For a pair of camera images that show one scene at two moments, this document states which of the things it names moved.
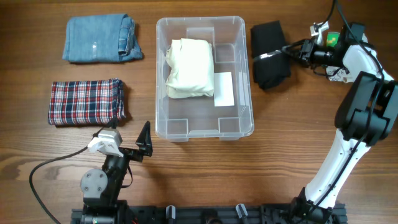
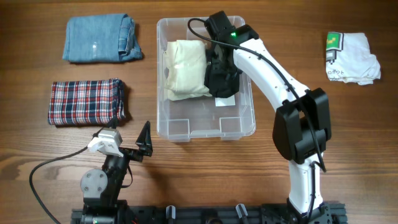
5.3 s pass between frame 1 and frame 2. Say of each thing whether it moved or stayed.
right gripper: moved
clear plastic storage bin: stayed
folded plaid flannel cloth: stayed
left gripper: stayed
